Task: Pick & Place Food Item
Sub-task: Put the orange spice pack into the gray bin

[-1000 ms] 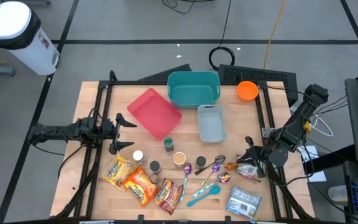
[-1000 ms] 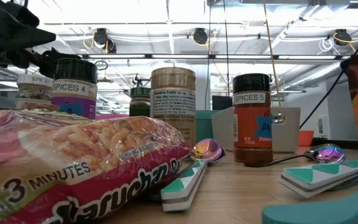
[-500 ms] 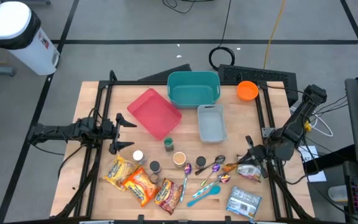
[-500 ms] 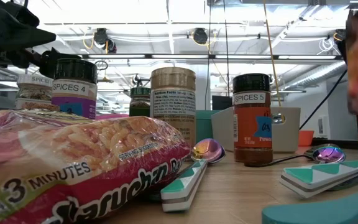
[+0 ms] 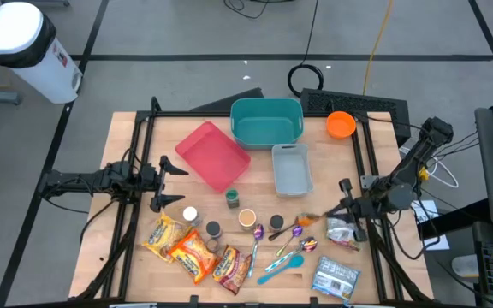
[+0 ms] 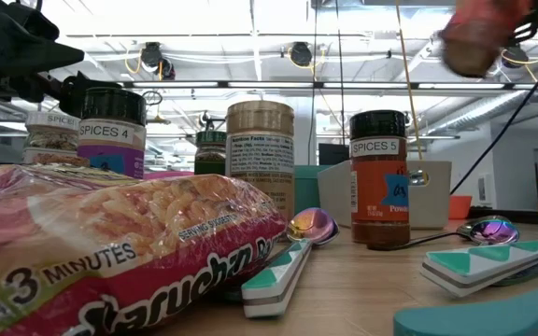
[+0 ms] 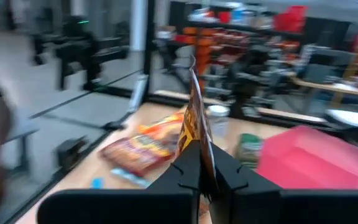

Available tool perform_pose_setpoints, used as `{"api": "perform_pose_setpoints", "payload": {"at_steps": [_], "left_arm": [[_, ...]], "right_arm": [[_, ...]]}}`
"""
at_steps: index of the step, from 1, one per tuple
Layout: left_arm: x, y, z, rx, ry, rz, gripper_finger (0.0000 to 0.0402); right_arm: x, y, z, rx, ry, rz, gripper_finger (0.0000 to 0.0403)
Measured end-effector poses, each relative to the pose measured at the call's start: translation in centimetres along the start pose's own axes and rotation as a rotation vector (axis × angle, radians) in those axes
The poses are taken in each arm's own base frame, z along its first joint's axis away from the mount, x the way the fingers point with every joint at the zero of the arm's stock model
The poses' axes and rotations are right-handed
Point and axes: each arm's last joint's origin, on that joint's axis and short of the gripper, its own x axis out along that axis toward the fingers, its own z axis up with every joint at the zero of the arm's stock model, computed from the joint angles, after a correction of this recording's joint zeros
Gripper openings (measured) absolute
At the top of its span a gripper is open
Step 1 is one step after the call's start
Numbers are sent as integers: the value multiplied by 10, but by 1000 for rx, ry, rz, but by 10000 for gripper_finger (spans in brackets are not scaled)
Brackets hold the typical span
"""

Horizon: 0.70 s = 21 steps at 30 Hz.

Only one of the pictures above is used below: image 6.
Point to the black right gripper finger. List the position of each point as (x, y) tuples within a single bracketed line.
[(528, 29)]

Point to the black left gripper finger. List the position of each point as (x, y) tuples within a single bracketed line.
[(75, 93), (26, 56)]

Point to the white lid spice jar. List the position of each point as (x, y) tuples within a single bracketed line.
[(52, 135)]

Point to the brown orange snack bag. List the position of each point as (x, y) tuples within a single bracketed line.
[(479, 42)]

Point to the purple label spice jar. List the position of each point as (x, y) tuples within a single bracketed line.
[(110, 140)]

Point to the green lid spice jar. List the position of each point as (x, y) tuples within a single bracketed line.
[(209, 151)]

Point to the pink Maruchan ramen packet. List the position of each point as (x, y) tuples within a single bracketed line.
[(110, 242)]

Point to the gold lid spice jar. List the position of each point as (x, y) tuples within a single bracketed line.
[(259, 154)]

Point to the orange spice jar black lid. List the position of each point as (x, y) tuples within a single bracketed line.
[(376, 186)]

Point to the white plastic bin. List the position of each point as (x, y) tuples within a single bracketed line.
[(334, 196)]

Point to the black ceiling fixture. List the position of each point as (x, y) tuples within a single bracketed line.
[(205, 120), (515, 60), (151, 56), (301, 53)]

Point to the pink plastic bin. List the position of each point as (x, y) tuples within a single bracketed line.
[(166, 175)]

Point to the orange plastic bowl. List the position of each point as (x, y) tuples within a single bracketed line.
[(459, 207)]

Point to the thin black vertical pole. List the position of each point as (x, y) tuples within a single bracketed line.
[(340, 70)]

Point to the small iridescent metal spoon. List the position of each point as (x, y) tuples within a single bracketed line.
[(493, 232)]

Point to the iridescent spoon at right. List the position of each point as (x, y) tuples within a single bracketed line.
[(432, 239)]

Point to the black monitor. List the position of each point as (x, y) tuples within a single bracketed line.
[(333, 154)]

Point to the teal white patterned utensil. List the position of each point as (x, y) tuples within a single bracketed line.
[(273, 280), (484, 266)]

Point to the teal plastic bin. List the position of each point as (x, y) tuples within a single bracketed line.
[(306, 186)]

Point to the teal plastic spatula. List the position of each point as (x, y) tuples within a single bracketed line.
[(484, 312)]

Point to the silver air duct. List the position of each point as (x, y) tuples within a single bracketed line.
[(484, 109)]

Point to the horizontal metal frame bar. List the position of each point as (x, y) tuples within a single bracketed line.
[(269, 85)]

